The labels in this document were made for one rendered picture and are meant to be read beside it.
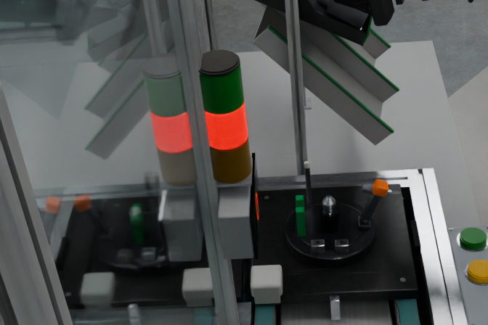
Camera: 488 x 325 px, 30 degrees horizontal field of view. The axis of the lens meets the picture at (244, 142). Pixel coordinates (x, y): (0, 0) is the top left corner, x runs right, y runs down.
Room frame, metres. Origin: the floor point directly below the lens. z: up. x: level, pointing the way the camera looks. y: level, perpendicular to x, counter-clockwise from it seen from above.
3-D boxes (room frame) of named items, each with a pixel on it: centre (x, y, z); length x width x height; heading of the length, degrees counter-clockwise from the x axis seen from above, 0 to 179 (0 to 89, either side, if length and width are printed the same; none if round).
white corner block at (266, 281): (0.95, -0.01, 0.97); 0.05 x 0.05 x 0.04; 84
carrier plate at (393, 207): (1.04, -0.12, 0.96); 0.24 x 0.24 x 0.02; 84
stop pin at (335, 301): (0.91, -0.10, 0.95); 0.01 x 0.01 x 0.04; 84
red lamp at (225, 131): (0.86, 0.02, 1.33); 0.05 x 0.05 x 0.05
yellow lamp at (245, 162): (0.86, 0.02, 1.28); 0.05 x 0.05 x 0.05
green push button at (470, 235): (1.00, -0.33, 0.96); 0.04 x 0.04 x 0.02
